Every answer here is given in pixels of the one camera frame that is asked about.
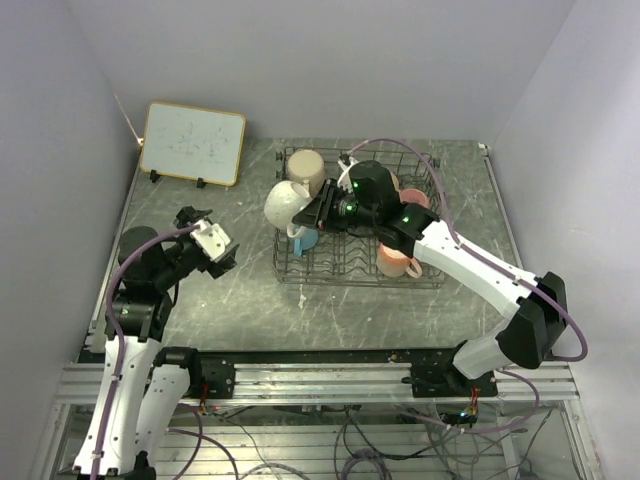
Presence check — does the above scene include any salmon pink mug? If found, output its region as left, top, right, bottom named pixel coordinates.
left=376, top=244, right=423, bottom=278

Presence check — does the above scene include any yellow framed whiteboard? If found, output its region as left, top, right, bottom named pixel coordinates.
left=140, top=101, right=246, bottom=186

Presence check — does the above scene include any cable bundle under table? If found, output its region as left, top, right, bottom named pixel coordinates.
left=169, top=402, right=551, bottom=480

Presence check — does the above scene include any white speckled mug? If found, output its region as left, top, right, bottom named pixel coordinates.
left=263, top=180, right=312, bottom=230

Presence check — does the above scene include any blue mug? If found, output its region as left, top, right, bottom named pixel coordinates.
left=286, top=224, right=319, bottom=256

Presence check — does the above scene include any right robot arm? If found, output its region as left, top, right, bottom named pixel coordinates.
left=292, top=161, right=567, bottom=396

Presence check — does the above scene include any wire dish rack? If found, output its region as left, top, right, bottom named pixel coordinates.
left=272, top=147, right=446, bottom=289

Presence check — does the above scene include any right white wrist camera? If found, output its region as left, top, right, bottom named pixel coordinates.
left=337, top=154, right=358, bottom=192

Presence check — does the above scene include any pink floral mug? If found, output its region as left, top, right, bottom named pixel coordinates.
left=399, top=188, right=430, bottom=209

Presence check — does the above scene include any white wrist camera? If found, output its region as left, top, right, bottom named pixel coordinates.
left=190, top=219, right=232, bottom=262
left=337, top=154, right=358, bottom=192

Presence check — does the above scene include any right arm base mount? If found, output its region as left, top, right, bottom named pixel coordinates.
left=401, top=364, right=498, bottom=398

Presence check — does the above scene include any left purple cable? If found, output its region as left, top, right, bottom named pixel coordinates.
left=89, top=224, right=236, bottom=479

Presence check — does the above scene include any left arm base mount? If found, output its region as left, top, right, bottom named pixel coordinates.
left=186, top=352, right=236, bottom=400

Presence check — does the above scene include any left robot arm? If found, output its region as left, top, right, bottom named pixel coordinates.
left=72, top=206, right=238, bottom=479

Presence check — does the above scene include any aluminium frame rail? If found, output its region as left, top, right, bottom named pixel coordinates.
left=53, top=360, right=581, bottom=405

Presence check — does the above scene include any large beige mug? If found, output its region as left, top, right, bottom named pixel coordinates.
left=286, top=150, right=326, bottom=197

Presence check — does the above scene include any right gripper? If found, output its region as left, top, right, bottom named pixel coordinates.
left=293, top=178, right=379, bottom=234

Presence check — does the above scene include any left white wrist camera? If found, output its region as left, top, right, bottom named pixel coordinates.
left=190, top=219, right=232, bottom=262

